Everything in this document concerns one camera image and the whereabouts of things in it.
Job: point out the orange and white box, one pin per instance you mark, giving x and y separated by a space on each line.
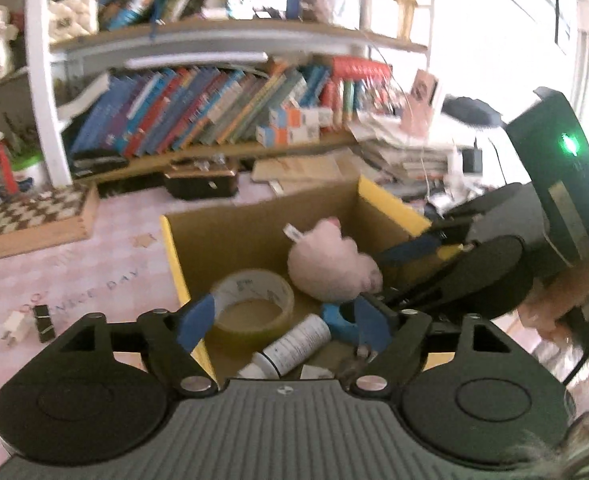
294 117

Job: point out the white quilted pearl handbag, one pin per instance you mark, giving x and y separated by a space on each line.
74 10

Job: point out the person's right hand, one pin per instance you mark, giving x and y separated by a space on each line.
554 305

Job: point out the white bookshelf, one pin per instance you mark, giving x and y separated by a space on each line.
47 110

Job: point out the black cushion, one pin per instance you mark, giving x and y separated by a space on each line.
474 110

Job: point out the pink plush toy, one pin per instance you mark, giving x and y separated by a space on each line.
329 265

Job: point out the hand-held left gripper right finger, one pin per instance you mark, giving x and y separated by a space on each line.
373 322

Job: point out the clear tape roll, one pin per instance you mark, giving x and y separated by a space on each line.
254 280

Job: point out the pink checkered desktop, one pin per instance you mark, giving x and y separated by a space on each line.
99 270

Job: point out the wooden chessboard box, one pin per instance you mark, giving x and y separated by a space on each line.
29 215

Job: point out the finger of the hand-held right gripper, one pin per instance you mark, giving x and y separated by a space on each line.
417 296
409 252

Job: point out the blue tape dispenser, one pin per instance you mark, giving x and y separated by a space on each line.
337 322

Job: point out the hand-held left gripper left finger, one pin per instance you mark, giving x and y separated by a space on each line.
197 317

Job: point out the long row of upright books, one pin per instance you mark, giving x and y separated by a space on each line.
184 110

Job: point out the flat cardboard sheet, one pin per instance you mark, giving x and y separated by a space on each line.
304 170

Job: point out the dark wooden box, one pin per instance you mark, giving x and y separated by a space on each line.
199 182

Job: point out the white plug adapter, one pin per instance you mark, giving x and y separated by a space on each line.
15 329

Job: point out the small colourful boxes on shelf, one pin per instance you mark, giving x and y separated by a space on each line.
287 136

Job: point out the red thick book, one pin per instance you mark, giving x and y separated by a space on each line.
332 100
362 67

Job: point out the black wall picture frame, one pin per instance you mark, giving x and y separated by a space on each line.
564 15

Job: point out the black binder clip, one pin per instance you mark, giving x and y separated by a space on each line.
44 324

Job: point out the red bottle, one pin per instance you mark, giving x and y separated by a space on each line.
5 165

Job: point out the white plastic bottle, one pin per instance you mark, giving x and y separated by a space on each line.
294 342

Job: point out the white jar with green lid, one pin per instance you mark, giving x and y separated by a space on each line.
32 172

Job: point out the stack of magazines and papers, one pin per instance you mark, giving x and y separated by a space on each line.
399 160

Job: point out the yellow cardboard box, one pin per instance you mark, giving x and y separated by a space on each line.
234 240

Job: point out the black charger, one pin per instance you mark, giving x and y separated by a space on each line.
471 160

